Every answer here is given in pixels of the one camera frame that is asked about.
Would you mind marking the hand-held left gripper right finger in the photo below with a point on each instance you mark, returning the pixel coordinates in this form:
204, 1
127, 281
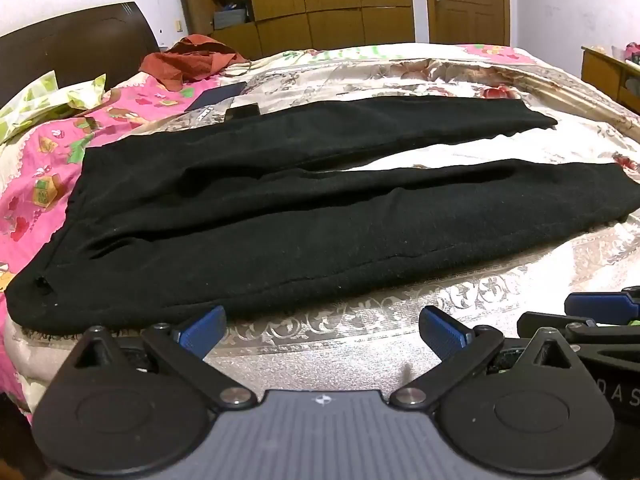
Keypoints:
442, 332

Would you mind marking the black pants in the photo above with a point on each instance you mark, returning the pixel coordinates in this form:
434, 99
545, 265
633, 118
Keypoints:
260, 220

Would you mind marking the black phone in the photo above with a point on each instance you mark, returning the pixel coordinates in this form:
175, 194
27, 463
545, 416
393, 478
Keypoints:
242, 110

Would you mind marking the pink printed bed sheet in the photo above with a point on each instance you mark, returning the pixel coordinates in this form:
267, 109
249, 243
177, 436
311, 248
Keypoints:
45, 160

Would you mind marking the brown wooden wardrobe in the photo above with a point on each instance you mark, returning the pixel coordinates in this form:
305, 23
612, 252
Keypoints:
320, 5

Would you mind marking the wooden side table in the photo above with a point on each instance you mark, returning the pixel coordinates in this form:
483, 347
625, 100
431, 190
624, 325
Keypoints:
607, 77

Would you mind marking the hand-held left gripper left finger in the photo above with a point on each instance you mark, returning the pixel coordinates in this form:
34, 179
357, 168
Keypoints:
202, 331

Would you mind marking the green white pillow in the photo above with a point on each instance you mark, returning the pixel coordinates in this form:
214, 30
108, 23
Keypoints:
35, 100

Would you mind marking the dark blue notebook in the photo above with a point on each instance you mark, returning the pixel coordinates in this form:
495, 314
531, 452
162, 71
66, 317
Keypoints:
217, 96

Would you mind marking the brown wooden door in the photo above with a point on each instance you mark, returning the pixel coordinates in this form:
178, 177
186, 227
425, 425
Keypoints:
467, 2

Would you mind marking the grey storage box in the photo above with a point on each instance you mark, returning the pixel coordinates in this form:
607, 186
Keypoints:
230, 19

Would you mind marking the beige floral quilt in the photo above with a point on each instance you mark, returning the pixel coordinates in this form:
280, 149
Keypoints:
380, 340

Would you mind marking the rust red cloth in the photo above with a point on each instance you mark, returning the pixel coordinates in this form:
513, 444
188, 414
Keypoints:
185, 62

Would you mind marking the dark wooden headboard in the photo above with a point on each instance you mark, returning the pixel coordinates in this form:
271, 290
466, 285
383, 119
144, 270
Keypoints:
65, 45

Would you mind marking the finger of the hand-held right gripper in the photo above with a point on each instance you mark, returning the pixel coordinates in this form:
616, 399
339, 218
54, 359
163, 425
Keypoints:
600, 303
550, 322

